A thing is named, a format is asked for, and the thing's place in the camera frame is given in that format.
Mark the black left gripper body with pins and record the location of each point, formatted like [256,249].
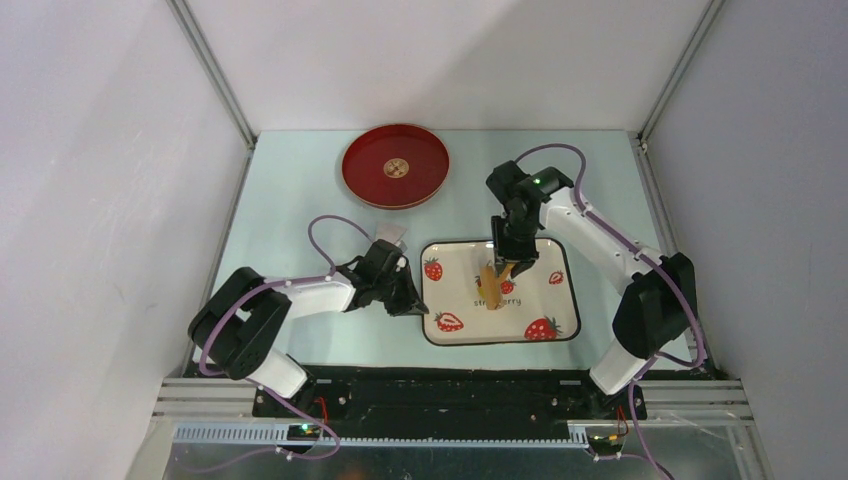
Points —
[388,290]

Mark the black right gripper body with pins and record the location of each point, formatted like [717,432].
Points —
[513,241]

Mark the strawberry print tray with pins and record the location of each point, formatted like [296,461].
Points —
[537,305]

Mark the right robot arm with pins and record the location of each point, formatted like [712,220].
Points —
[658,298]

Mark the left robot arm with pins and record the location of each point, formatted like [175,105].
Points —
[237,327]

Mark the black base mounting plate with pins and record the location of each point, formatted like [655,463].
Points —
[461,406]

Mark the red round plate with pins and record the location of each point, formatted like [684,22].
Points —
[395,166]

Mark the aluminium frame rail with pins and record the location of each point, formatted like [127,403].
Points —
[223,412]

